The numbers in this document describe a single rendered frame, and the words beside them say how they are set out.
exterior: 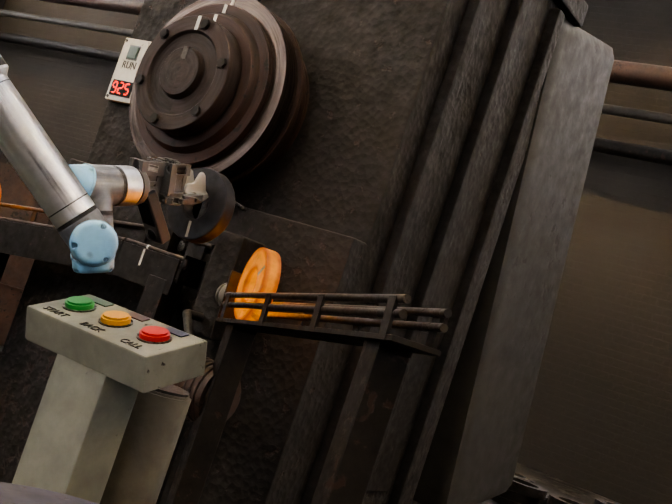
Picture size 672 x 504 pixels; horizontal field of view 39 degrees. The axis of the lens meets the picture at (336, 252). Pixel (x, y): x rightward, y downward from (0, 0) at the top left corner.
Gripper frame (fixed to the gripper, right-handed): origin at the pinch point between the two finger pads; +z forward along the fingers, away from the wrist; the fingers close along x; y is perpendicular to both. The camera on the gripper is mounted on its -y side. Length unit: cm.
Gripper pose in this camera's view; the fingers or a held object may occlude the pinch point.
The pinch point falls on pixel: (203, 196)
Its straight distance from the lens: 198.5
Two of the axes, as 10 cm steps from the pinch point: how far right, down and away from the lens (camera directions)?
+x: -7.9, -2.6, 5.5
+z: 5.8, -0.5, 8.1
